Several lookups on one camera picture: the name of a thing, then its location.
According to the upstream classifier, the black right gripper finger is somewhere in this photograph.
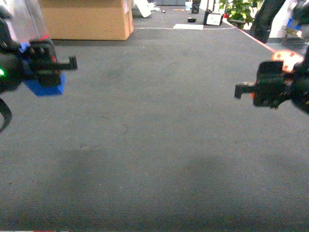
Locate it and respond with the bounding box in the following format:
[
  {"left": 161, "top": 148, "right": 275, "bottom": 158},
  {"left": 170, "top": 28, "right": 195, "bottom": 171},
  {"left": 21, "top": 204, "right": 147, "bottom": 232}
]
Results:
[{"left": 234, "top": 82, "right": 256, "bottom": 99}]

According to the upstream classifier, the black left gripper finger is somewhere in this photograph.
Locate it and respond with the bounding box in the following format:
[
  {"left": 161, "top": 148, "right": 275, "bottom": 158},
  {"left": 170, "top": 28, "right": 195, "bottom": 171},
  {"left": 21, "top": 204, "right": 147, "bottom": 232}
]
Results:
[{"left": 53, "top": 56, "right": 78, "bottom": 70}]

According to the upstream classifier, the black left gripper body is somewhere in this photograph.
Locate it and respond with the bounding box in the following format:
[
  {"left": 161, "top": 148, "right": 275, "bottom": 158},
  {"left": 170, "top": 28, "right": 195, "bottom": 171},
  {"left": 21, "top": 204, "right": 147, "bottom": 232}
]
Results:
[{"left": 23, "top": 39, "right": 61, "bottom": 87}]

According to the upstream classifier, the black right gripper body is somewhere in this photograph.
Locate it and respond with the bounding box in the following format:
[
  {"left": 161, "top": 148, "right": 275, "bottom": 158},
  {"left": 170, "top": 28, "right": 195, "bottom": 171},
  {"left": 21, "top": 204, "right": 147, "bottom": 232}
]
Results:
[{"left": 253, "top": 61, "right": 292, "bottom": 108}]

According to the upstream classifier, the blue block part with knob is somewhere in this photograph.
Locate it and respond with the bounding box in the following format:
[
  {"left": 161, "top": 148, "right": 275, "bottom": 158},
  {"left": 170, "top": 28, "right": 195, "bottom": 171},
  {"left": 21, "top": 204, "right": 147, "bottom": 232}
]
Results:
[{"left": 21, "top": 43, "right": 66, "bottom": 97}]

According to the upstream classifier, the orange cylindrical cap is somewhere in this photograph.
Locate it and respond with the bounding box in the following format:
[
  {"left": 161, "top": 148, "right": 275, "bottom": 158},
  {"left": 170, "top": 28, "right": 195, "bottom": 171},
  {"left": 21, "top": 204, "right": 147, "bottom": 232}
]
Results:
[{"left": 250, "top": 50, "right": 304, "bottom": 100}]

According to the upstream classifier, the large cardboard box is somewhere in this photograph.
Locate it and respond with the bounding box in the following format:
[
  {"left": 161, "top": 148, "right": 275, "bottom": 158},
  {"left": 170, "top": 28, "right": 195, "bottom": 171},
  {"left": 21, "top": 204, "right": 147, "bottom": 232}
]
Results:
[{"left": 39, "top": 0, "right": 134, "bottom": 41}]

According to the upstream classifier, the green potted plant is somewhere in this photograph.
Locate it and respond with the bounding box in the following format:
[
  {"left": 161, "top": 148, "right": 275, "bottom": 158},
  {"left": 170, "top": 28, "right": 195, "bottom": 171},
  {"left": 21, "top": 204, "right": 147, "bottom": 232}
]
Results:
[{"left": 217, "top": 0, "right": 264, "bottom": 29}]

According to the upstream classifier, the black and white device box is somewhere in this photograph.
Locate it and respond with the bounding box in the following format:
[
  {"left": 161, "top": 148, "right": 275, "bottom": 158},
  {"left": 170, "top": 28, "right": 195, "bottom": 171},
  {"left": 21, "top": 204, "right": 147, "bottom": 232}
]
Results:
[{"left": 203, "top": 11, "right": 224, "bottom": 26}]

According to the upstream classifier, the small black object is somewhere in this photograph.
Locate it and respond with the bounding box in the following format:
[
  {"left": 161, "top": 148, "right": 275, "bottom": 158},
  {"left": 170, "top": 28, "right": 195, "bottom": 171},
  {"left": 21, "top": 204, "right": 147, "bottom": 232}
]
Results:
[{"left": 187, "top": 17, "right": 197, "bottom": 23}]

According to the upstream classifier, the white paper sheet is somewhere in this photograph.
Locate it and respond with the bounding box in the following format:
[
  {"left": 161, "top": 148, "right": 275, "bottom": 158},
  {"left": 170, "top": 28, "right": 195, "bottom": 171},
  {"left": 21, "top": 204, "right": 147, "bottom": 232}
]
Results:
[{"left": 173, "top": 24, "right": 204, "bottom": 30}]

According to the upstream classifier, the dark conveyor belt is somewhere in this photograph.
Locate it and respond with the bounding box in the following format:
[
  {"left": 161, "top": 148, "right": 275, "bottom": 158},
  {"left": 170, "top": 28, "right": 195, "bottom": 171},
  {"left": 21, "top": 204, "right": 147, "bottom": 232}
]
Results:
[{"left": 0, "top": 28, "right": 309, "bottom": 232}]

